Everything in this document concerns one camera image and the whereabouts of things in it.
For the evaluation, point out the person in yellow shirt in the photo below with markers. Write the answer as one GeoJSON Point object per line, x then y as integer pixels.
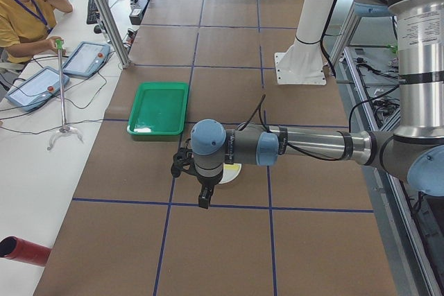
{"type": "Point", "coordinates": [26, 25]}

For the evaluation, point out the teach pendant tablet near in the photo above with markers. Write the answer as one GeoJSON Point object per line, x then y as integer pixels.
{"type": "Point", "coordinates": [35, 91]}

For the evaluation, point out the red cylinder tube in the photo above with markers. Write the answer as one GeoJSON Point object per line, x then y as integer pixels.
{"type": "Point", "coordinates": [18, 249]}

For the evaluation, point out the teach pendant tablet far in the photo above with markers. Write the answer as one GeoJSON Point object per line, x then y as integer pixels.
{"type": "Point", "coordinates": [86, 59]}

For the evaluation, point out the aluminium frame post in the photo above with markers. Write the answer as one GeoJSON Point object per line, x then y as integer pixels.
{"type": "Point", "coordinates": [113, 32]}

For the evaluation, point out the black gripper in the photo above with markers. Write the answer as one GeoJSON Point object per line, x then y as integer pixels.
{"type": "Point", "coordinates": [207, 181]}

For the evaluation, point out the black keyboard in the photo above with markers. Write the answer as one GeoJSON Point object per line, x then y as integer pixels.
{"type": "Point", "coordinates": [93, 13]}

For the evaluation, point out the teach pendant tablet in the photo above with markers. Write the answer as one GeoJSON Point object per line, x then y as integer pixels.
{"type": "Point", "coordinates": [35, 91]}
{"type": "Point", "coordinates": [86, 59]}

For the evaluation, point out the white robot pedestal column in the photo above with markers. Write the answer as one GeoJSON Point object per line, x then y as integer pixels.
{"type": "Point", "coordinates": [302, 63]}

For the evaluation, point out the white round plate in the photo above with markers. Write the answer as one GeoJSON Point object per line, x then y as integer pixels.
{"type": "Point", "coordinates": [230, 172]}

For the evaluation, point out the green plastic tray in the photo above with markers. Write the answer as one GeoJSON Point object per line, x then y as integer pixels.
{"type": "Point", "coordinates": [159, 111]}

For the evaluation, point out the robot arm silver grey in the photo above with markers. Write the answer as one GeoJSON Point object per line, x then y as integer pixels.
{"type": "Point", "coordinates": [413, 152]}

